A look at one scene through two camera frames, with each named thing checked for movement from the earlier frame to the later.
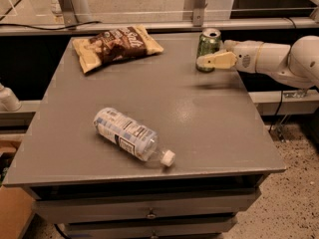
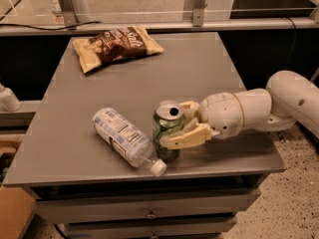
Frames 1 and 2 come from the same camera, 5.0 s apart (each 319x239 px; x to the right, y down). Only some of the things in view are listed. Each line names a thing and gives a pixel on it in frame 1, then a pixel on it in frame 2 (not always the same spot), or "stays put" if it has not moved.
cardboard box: [16, 203] stays put
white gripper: [246, 56] to [220, 114]
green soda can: [209, 44] to [167, 119]
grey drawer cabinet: [87, 185] stays put
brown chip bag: [115, 45] stays put
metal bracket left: [65, 2] stays put
